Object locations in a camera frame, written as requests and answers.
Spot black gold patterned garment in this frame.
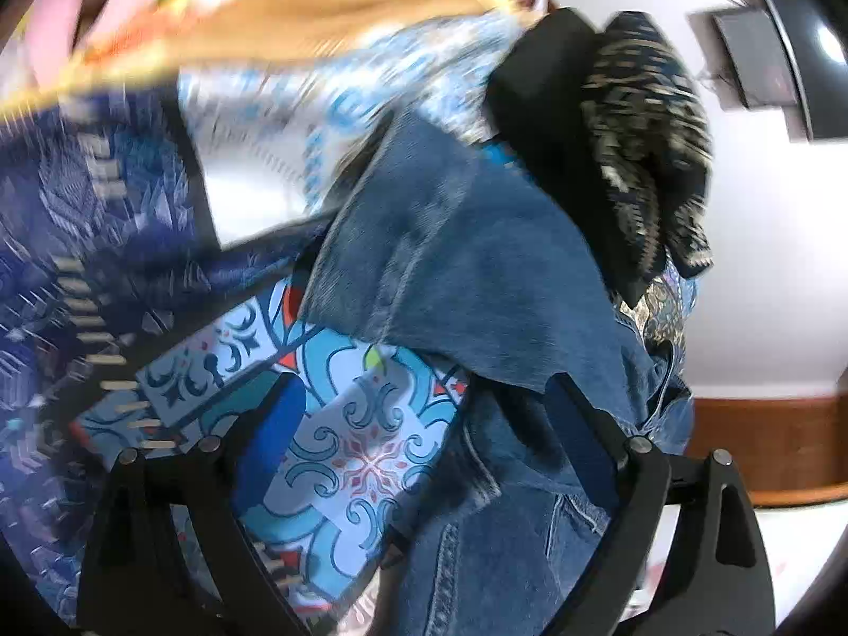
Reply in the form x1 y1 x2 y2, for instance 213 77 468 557
484 8 713 307

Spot grey box under television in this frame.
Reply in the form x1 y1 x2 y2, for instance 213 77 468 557
713 7 798 109

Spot blue denim jeans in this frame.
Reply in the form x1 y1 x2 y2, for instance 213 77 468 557
301 111 694 634

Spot blue patchwork quilt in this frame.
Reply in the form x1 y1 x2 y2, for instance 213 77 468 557
0 11 532 631

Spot wall-mounted black television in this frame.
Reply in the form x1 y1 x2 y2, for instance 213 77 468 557
765 0 846 141

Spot colourful fleece blanket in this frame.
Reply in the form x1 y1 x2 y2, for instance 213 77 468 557
2 0 543 118

